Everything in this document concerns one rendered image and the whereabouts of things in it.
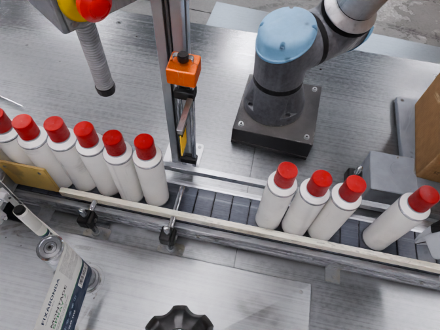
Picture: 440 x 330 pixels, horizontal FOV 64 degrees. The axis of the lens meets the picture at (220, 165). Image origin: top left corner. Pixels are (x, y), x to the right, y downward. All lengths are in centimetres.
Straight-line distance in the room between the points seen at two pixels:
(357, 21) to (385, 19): 221
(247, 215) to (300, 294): 18
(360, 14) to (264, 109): 27
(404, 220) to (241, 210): 31
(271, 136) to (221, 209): 22
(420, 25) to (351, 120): 210
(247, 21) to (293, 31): 51
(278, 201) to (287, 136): 27
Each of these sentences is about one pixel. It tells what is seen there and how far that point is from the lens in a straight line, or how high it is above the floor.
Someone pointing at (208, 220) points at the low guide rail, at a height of 91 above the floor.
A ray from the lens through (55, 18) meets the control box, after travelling 45.
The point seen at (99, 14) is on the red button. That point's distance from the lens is 42.
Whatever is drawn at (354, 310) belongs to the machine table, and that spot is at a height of 83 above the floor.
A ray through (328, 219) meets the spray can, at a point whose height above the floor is 99.
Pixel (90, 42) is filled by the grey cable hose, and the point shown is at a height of 119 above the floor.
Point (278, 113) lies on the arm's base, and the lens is 83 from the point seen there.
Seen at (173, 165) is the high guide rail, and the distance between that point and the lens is 70.
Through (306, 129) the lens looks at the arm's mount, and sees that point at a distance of 87.
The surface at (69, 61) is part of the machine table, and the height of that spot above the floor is 83.
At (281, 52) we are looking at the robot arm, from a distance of 73.
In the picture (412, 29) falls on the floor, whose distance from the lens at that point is 300.
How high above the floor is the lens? 156
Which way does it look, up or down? 58 degrees down
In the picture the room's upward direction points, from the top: 5 degrees clockwise
